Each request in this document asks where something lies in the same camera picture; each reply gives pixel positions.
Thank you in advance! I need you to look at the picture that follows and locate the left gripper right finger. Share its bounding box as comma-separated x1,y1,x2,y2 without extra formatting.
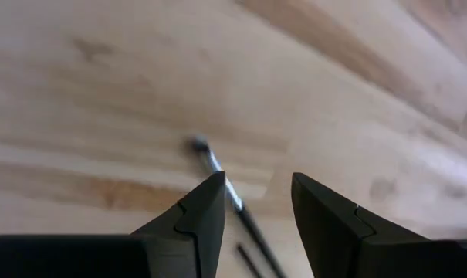
291,171,467,278

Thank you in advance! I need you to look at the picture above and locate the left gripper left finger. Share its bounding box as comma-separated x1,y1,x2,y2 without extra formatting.
0,171,227,278

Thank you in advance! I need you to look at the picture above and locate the gold ferrule black paintbrush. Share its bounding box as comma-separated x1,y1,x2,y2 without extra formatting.
235,243,263,278

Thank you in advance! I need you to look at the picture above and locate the silver ferrule black paintbrush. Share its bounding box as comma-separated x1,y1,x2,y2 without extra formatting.
184,135,287,278

